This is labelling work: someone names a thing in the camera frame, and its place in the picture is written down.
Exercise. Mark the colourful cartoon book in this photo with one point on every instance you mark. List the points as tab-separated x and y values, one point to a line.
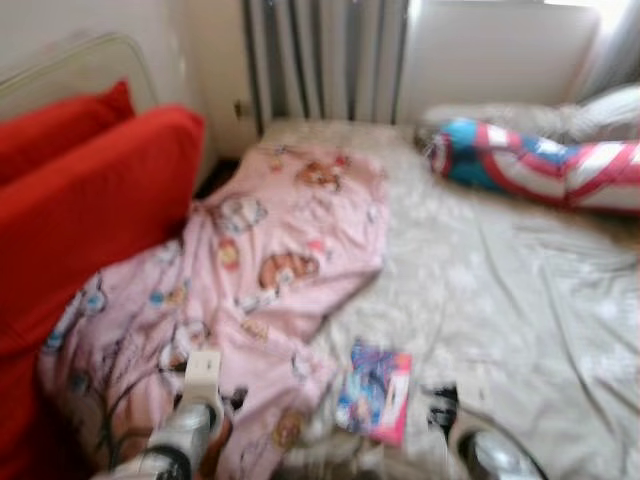
375	395

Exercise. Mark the pink cartoon print blanket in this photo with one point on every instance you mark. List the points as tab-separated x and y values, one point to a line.
270	230

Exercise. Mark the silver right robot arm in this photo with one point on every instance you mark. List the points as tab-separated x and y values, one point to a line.
495	455

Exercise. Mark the bed with grey floral sheet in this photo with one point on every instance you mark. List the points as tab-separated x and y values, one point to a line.
520	300

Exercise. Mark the thick red fabric cushion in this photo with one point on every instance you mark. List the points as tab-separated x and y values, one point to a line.
90	230

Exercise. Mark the blue red white striped bolster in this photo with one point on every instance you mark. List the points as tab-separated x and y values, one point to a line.
520	165

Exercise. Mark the thin red fabric cushion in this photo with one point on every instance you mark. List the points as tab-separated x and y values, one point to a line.
60	130

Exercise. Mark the grey floral pillow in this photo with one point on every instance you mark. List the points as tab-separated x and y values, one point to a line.
590	115

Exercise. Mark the grey pleated curtain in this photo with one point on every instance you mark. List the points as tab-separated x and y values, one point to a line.
620	50
320	60

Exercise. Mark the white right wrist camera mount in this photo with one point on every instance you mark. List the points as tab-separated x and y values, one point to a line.
477	393

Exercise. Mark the dark wall socket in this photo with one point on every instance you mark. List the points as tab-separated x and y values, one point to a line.
242	110

